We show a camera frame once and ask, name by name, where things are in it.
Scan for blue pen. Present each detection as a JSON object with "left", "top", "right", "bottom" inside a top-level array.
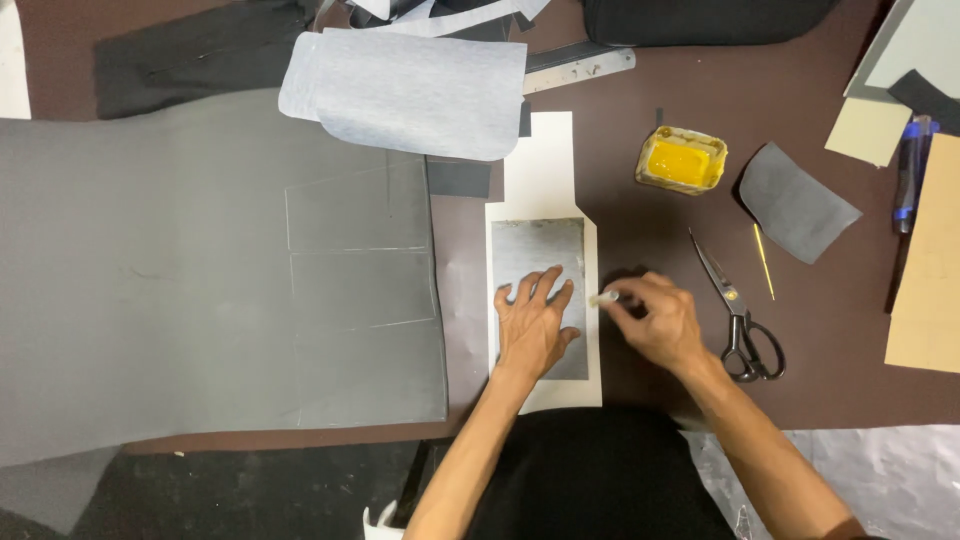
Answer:
[{"left": 891, "top": 114, "right": 940, "bottom": 234}]

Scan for pale green-grey board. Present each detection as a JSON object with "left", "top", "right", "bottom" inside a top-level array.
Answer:
[{"left": 843, "top": 0, "right": 960, "bottom": 106}]

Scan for curved grey material piece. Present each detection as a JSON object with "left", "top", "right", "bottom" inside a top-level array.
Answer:
[{"left": 738, "top": 141, "right": 864, "bottom": 266}]

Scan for grey rectangular material piece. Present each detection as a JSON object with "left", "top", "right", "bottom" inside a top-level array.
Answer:
[{"left": 490, "top": 217, "right": 591, "bottom": 381}]

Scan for black fabric piece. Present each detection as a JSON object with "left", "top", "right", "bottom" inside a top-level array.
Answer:
[{"left": 93, "top": 0, "right": 316, "bottom": 121}]

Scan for cream paper piece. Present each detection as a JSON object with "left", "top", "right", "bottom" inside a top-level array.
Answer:
[{"left": 824, "top": 96, "right": 914, "bottom": 168}]

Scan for pile of fabric scraps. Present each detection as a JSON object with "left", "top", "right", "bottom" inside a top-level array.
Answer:
[{"left": 313, "top": 0, "right": 553, "bottom": 43}]

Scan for tan cardboard sheet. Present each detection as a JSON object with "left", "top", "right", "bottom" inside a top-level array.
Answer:
[{"left": 884, "top": 132, "right": 960, "bottom": 375}]

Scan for yellow glue tub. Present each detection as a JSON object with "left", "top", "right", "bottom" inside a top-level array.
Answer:
[{"left": 634, "top": 125, "right": 729, "bottom": 197}]

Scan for white paper sheet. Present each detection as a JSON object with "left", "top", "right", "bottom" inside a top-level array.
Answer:
[{"left": 484, "top": 111, "right": 604, "bottom": 415}]

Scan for light grey fabric piece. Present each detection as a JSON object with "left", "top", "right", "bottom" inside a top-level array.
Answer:
[{"left": 277, "top": 27, "right": 529, "bottom": 163}]

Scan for black-handled scissors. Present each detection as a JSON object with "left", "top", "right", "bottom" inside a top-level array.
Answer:
[{"left": 687, "top": 227, "right": 787, "bottom": 384}]

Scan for black material scrap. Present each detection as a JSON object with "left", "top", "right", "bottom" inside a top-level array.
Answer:
[{"left": 887, "top": 69, "right": 960, "bottom": 138}]

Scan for person's right hand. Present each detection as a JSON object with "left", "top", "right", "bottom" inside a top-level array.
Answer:
[{"left": 600, "top": 271, "right": 712, "bottom": 374}]

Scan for person's left hand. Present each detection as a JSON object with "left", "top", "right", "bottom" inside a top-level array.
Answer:
[{"left": 492, "top": 264, "right": 583, "bottom": 381}]

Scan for large grey material sheet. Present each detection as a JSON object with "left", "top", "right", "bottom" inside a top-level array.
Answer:
[{"left": 0, "top": 88, "right": 450, "bottom": 469}]

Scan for silver plastic sheet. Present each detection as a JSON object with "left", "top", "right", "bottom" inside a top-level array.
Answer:
[{"left": 678, "top": 424, "right": 960, "bottom": 540}]

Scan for metal ruler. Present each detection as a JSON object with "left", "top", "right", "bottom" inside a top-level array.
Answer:
[{"left": 522, "top": 41, "right": 637, "bottom": 96}]

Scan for thin yellow stick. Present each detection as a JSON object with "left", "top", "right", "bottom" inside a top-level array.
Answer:
[{"left": 753, "top": 222, "right": 777, "bottom": 303}]

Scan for person's black shirt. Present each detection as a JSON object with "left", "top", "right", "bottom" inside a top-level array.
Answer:
[{"left": 463, "top": 405, "right": 740, "bottom": 540}]

